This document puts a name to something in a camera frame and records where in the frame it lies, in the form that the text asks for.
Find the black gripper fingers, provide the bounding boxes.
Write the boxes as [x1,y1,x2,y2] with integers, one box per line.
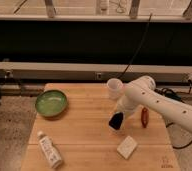
[109,112,124,130]

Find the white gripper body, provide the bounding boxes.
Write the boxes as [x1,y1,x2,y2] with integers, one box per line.
[115,95,138,119]

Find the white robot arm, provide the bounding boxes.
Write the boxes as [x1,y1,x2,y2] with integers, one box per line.
[109,76,192,133]

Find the white sponge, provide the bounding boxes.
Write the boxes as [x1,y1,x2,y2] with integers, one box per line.
[117,136,138,159]

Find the white plastic cup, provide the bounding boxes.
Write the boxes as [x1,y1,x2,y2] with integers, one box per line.
[107,78,123,100]

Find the green bowl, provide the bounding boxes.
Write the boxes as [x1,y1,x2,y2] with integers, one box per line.
[35,90,68,117]

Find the white plastic bottle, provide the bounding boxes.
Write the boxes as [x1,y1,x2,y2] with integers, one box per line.
[37,131,63,169]

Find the black cable bundle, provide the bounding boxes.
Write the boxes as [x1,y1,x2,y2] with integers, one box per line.
[154,87,192,150]

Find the black hanging cable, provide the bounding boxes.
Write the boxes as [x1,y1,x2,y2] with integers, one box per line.
[118,13,154,80]

